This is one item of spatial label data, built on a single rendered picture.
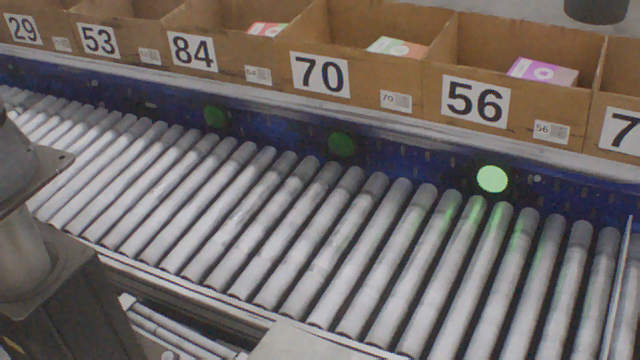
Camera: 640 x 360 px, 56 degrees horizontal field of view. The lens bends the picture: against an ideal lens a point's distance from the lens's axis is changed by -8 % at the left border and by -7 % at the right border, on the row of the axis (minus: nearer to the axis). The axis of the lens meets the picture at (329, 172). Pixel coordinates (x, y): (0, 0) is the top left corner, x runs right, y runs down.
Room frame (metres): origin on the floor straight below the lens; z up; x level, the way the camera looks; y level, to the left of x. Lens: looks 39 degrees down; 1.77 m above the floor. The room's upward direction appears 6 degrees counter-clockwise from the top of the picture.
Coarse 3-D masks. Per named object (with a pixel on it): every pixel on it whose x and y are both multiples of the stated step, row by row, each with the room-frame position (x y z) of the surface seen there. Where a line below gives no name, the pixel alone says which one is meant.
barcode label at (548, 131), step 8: (536, 120) 1.13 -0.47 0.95; (536, 128) 1.12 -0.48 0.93; (544, 128) 1.11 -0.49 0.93; (552, 128) 1.11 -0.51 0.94; (560, 128) 1.10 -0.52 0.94; (568, 128) 1.09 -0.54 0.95; (536, 136) 1.12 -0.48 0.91; (544, 136) 1.11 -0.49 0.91; (552, 136) 1.10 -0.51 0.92; (560, 136) 1.10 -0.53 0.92
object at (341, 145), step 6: (336, 132) 1.31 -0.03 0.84; (330, 138) 1.31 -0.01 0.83; (336, 138) 1.30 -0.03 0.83; (342, 138) 1.29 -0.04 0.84; (348, 138) 1.29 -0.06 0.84; (330, 144) 1.31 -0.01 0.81; (336, 144) 1.30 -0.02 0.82; (342, 144) 1.29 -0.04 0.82; (348, 144) 1.29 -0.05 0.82; (336, 150) 1.30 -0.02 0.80; (342, 150) 1.29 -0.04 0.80; (348, 150) 1.29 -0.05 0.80; (342, 156) 1.30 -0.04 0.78
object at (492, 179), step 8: (488, 168) 1.11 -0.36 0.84; (496, 168) 1.10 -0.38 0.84; (480, 176) 1.11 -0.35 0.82; (488, 176) 1.10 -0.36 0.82; (496, 176) 1.09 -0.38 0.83; (504, 176) 1.09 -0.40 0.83; (480, 184) 1.11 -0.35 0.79; (488, 184) 1.10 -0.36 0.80; (496, 184) 1.09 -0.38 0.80; (504, 184) 1.08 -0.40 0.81
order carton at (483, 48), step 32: (448, 32) 1.44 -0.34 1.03; (480, 32) 1.48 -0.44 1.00; (512, 32) 1.44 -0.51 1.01; (544, 32) 1.40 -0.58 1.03; (576, 32) 1.36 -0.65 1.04; (448, 64) 1.24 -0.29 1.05; (480, 64) 1.48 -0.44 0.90; (512, 64) 1.44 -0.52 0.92; (576, 64) 1.35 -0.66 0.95; (512, 96) 1.16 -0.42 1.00; (544, 96) 1.12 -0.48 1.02; (576, 96) 1.09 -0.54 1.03; (480, 128) 1.19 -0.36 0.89; (512, 128) 1.15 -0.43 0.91; (576, 128) 1.08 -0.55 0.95
